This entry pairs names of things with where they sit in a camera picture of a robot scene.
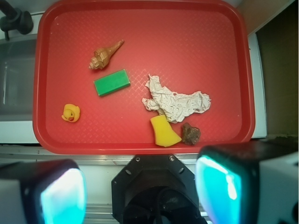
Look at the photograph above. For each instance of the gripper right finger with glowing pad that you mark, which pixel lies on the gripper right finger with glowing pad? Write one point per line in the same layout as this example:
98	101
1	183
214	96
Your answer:
256	182

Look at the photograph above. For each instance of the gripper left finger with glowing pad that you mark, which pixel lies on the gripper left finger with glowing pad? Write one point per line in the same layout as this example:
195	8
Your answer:
42	192

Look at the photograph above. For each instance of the brown spiral sea shell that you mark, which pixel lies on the brown spiral sea shell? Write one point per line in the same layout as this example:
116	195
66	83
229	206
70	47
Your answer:
102	56

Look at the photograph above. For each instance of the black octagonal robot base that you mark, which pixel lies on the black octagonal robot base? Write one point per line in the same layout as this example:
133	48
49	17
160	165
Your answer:
155	189

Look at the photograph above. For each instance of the brown rock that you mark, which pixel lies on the brown rock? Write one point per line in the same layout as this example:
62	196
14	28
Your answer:
190	134

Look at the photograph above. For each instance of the yellow rubber duck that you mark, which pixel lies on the yellow rubber duck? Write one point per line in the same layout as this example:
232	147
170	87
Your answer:
71	113

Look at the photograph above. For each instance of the yellow sponge piece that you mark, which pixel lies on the yellow sponge piece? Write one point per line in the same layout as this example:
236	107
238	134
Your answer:
165	136

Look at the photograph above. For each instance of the crumpled white paper towel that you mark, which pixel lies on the crumpled white paper towel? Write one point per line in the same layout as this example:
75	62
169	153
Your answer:
173	105

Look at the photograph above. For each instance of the green rectangular block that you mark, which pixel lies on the green rectangular block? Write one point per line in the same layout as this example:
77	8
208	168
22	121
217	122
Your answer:
112	83

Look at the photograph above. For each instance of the red plastic tray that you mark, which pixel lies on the red plastic tray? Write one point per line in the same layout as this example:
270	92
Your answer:
194	45

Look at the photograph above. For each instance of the black knob clamp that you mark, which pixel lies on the black knob clamp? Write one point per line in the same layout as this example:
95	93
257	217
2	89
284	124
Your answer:
14	19

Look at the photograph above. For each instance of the white metal table frame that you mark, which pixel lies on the white metal table frame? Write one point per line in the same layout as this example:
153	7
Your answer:
260	130

